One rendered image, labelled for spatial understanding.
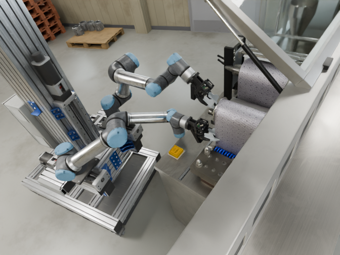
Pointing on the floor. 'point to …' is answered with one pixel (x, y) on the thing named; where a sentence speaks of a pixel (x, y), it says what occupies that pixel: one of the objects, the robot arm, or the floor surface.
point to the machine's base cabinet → (181, 200)
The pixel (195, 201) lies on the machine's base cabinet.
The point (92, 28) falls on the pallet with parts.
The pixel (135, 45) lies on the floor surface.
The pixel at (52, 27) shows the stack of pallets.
